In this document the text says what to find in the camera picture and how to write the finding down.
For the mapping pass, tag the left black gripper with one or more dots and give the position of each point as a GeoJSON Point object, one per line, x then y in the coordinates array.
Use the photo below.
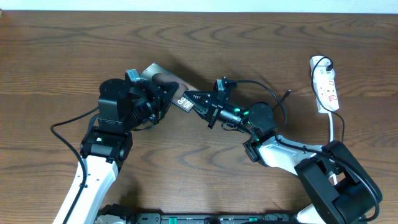
{"type": "Point", "coordinates": [153, 88]}

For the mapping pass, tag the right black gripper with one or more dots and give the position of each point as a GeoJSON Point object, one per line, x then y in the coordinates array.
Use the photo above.
{"type": "Point", "coordinates": [211, 109]}

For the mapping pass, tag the white power strip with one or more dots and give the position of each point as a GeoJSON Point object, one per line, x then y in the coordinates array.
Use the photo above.
{"type": "Point", "coordinates": [323, 75]}

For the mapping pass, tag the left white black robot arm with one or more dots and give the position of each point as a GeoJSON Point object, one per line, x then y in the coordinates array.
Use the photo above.
{"type": "Point", "coordinates": [123, 106]}

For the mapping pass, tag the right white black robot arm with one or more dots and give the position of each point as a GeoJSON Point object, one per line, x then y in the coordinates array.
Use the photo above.
{"type": "Point", "coordinates": [340, 190]}

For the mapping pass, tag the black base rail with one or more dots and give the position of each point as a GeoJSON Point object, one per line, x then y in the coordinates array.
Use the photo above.
{"type": "Point", "coordinates": [156, 218]}

